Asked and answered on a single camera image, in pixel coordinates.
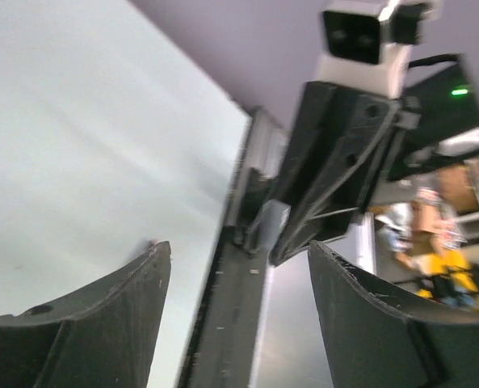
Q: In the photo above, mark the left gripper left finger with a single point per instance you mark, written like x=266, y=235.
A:
x=101, y=335

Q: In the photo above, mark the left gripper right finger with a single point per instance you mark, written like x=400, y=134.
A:
x=378, y=335

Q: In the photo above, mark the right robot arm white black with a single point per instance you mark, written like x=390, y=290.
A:
x=449, y=106

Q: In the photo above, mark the aluminium frame rail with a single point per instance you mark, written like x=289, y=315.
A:
x=262, y=149

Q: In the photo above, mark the staple strip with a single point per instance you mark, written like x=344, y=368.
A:
x=267, y=226

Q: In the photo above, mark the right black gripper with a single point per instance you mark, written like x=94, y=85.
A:
x=375, y=129

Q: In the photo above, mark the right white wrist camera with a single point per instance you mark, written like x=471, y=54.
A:
x=367, y=44

